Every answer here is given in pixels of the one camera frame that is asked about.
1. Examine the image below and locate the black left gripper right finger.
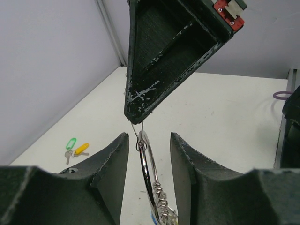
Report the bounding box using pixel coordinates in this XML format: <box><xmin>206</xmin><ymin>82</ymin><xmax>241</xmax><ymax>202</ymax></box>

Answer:
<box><xmin>170</xmin><ymin>133</ymin><xmax>300</xmax><ymax>225</ymax></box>

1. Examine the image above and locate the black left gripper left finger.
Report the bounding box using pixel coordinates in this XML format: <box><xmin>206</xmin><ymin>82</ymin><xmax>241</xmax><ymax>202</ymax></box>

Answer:
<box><xmin>0</xmin><ymin>133</ymin><xmax>129</xmax><ymax>225</ymax></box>

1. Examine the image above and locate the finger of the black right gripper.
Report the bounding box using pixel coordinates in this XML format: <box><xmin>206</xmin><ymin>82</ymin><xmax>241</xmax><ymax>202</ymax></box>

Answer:
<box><xmin>124</xmin><ymin>0</ymin><xmax>234</xmax><ymax>124</ymax></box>

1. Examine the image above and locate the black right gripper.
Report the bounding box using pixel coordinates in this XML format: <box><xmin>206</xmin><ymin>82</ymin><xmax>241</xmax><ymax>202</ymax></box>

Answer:
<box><xmin>213</xmin><ymin>0</ymin><xmax>247</xmax><ymax>30</ymax></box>

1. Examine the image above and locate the key with yellow tag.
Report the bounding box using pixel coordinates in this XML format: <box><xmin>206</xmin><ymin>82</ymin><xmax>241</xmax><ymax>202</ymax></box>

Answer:
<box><xmin>71</xmin><ymin>143</ymin><xmax>90</xmax><ymax>157</ymax></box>

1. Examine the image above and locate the silver keyring with keys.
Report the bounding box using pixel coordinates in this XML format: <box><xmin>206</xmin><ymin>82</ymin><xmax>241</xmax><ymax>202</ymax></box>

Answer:
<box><xmin>131</xmin><ymin>124</ymin><xmax>178</xmax><ymax>225</ymax></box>

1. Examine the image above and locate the key with green tag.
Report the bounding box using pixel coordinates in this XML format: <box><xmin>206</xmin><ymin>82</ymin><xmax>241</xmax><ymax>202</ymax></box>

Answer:
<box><xmin>65</xmin><ymin>137</ymin><xmax>77</xmax><ymax>165</ymax></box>

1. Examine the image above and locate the left aluminium frame post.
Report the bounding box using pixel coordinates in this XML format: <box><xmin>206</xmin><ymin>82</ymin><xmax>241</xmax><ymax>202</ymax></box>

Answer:
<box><xmin>95</xmin><ymin>0</ymin><xmax>128</xmax><ymax>67</ymax></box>

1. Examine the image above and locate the aluminium frame post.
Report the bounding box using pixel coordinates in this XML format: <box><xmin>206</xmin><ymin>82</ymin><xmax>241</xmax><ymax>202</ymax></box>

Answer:
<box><xmin>95</xmin><ymin>0</ymin><xmax>128</xmax><ymax>67</ymax></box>
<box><xmin>286</xmin><ymin>69</ymin><xmax>300</xmax><ymax>92</ymax></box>

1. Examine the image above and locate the right aluminium frame post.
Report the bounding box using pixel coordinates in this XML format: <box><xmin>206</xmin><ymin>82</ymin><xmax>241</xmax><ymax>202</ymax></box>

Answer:
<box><xmin>286</xmin><ymin>69</ymin><xmax>300</xmax><ymax>92</ymax></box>

